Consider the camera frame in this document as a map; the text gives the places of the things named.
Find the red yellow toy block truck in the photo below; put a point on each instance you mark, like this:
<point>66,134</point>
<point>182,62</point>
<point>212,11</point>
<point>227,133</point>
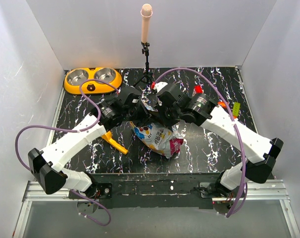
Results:
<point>197,90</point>

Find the green toy building brick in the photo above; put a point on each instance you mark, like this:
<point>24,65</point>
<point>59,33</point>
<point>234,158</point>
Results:
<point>236,109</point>

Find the yellow double pet bowl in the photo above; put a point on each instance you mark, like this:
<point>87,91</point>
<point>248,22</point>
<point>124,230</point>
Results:
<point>88,77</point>

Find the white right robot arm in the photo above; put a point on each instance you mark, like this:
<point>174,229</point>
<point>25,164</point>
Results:
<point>261,153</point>

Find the pink microphone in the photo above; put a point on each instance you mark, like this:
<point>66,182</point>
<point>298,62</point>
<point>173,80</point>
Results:
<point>146,13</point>

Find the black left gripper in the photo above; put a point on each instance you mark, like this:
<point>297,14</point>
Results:
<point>146,114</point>

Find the black tripod stand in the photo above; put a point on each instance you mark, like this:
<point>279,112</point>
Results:
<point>147,77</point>

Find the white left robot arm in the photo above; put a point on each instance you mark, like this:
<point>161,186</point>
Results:
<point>48,165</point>

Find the white cartoon pet food bag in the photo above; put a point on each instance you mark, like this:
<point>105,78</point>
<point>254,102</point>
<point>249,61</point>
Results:
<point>148,126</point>

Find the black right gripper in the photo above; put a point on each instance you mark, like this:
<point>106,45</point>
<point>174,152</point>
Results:
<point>159,106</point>

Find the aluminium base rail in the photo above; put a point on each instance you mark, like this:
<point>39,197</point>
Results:
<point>267,213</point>

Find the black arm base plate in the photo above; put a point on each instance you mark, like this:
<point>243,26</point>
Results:
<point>152,190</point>

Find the yellow plastic food scoop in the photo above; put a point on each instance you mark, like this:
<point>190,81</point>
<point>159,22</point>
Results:
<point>108,138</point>

